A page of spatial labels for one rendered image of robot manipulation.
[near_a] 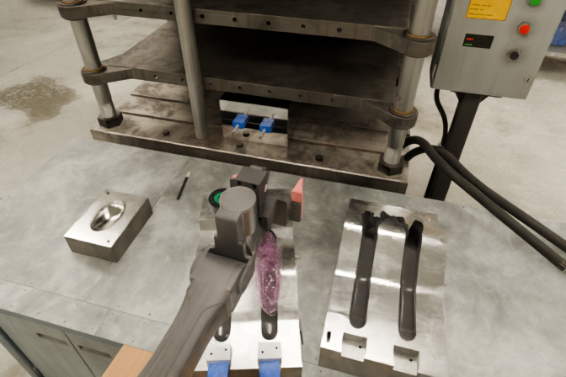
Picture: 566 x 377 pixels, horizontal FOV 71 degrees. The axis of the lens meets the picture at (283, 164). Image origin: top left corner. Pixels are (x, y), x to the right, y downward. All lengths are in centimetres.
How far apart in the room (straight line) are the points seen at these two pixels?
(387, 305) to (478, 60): 81
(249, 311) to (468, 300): 57
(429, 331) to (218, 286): 55
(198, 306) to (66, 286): 71
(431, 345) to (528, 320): 32
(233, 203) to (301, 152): 96
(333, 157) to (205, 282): 101
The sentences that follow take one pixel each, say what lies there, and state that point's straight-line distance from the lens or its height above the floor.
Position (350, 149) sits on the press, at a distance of 161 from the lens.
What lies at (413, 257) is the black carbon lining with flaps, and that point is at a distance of 108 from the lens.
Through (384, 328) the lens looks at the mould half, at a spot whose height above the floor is 89.
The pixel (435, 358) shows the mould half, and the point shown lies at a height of 89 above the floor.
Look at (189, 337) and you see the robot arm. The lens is 57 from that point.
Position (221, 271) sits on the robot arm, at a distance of 61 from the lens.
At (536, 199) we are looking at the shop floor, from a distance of 293.
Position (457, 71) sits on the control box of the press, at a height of 114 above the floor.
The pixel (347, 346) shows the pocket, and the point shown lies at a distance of 97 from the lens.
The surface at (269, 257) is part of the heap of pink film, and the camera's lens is 100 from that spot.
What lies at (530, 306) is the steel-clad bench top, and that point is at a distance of 125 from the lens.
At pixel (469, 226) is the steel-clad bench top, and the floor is 80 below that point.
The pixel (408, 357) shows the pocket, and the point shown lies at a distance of 99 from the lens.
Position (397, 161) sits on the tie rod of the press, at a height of 84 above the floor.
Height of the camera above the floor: 173
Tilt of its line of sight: 39 degrees down
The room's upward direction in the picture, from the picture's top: straight up
